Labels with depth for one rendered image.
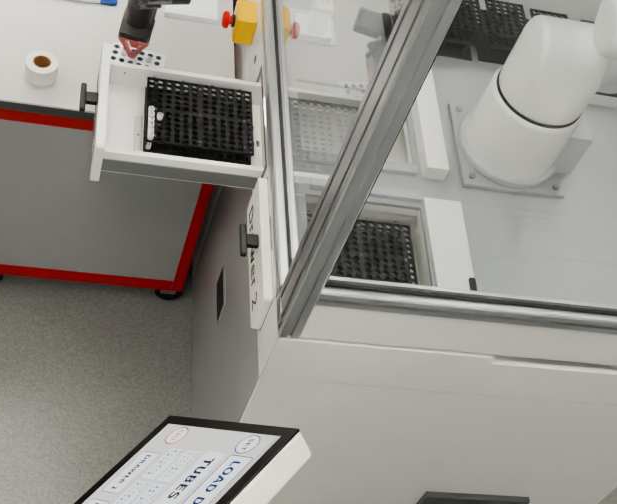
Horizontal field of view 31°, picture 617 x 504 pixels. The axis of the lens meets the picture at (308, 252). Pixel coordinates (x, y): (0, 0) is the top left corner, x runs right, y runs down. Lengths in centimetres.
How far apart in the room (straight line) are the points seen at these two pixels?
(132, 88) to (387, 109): 100
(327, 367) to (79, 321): 112
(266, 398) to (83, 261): 91
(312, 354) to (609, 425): 72
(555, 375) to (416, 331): 34
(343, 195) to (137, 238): 125
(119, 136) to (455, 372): 83
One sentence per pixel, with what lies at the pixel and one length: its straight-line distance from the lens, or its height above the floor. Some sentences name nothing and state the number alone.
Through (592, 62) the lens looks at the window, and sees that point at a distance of 153.
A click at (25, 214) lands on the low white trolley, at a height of 35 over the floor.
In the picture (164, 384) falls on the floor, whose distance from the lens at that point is 295.
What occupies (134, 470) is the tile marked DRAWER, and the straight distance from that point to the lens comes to 171.
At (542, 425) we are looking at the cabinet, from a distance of 237.
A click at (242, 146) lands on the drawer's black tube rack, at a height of 90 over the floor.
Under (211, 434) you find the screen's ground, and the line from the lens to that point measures 168.
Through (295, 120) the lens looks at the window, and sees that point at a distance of 208.
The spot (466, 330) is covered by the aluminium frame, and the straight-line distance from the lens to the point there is 199.
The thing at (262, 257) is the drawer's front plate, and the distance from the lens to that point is 206.
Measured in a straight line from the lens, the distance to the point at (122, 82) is 240.
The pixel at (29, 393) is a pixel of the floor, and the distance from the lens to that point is 290.
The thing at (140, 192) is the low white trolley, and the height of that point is 49.
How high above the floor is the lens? 254
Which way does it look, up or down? 51 degrees down
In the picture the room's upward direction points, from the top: 24 degrees clockwise
